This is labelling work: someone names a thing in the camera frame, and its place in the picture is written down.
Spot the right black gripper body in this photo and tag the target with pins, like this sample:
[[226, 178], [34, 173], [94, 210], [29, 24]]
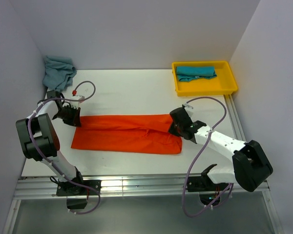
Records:
[[178, 133]]

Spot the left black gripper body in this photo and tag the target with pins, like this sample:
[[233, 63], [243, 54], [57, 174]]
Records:
[[67, 114]]

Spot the orange t shirt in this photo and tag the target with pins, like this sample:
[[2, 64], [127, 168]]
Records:
[[147, 134]]

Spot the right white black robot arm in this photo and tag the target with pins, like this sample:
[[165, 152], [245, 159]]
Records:
[[249, 165]]

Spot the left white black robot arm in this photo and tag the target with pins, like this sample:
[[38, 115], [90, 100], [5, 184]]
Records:
[[39, 140]]

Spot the grey-blue crumpled t shirt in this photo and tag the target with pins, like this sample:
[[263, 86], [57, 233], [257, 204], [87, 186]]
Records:
[[59, 72]]

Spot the teal rolled t shirt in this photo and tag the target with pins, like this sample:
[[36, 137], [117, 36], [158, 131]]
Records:
[[187, 73]]

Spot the yellow plastic tray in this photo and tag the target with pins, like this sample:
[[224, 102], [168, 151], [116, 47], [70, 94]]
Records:
[[223, 84]]

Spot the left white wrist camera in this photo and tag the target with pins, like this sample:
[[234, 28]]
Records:
[[76, 101]]

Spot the aluminium front rail frame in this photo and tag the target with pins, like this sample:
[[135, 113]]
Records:
[[29, 188]]

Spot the aluminium right side rail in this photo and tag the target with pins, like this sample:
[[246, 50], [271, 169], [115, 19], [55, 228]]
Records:
[[234, 118]]

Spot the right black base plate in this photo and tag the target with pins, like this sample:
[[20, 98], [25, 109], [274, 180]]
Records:
[[203, 184]]

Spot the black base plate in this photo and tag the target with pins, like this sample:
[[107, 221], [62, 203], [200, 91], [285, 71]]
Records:
[[68, 189], [203, 184]]

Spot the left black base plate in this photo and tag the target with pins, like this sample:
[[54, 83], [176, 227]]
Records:
[[68, 189]]

